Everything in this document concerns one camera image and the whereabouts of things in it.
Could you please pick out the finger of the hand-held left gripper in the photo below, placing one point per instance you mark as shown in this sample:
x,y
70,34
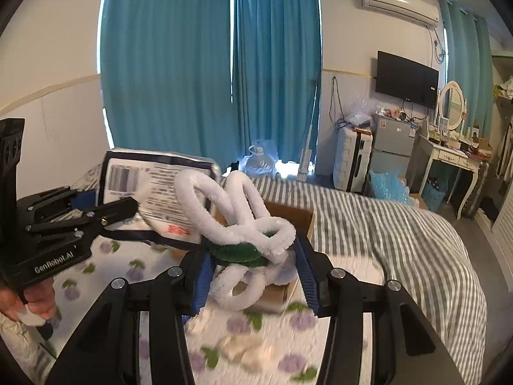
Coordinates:
x,y
118,210
86,200

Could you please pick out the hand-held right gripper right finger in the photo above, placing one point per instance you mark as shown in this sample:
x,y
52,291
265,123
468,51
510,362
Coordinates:
x,y
308,280

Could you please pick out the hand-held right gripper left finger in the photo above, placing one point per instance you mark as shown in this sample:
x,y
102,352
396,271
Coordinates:
x,y
202,284

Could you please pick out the white plastic package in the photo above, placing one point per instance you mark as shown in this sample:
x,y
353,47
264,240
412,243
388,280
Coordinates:
x,y
160,184

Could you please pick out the white chenille flower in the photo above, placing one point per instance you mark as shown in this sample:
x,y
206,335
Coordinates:
x,y
236,232

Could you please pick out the cardboard box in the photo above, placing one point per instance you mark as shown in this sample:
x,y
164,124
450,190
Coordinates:
x,y
292,213

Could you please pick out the person's left hand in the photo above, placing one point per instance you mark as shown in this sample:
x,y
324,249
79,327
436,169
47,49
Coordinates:
x,y
40,300

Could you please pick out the floral quilt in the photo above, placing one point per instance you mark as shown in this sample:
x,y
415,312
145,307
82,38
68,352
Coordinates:
x,y
248,329

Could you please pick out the grey striped bedsheet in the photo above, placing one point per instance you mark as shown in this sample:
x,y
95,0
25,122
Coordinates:
x,y
400,248

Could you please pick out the blue plastic bag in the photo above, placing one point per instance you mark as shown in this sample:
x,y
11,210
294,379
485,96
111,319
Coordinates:
x,y
388,188

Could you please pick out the clear water jug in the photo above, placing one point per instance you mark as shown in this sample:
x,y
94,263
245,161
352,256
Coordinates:
x,y
258,162

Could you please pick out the white suitcase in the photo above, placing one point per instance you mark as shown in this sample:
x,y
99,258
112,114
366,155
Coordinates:
x,y
348,156

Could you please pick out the blue basket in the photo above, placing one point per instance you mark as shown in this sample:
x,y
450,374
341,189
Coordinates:
x,y
433,196

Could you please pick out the wide teal curtain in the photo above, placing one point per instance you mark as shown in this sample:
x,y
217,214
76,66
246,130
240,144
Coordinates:
x,y
168,56

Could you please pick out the grey mini fridge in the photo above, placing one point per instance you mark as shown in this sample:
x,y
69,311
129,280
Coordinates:
x,y
392,140

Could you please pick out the clear plastic bag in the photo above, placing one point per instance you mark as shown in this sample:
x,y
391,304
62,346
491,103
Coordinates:
x,y
358,112

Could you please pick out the white dressing table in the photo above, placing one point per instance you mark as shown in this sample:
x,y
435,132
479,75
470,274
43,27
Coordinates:
x,y
453,154

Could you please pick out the narrow teal curtain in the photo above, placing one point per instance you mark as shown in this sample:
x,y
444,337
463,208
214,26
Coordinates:
x,y
276,68

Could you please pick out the white oval vanity mirror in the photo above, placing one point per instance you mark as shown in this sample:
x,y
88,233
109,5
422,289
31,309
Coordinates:
x,y
452,104

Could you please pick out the teal curtain beside mirror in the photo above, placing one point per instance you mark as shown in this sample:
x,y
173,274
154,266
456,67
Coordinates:
x,y
467,56

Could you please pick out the white air conditioner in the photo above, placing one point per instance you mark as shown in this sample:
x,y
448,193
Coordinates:
x,y
396,4

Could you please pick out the black wall television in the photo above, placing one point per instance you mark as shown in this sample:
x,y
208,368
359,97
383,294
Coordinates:
x,y
404,78

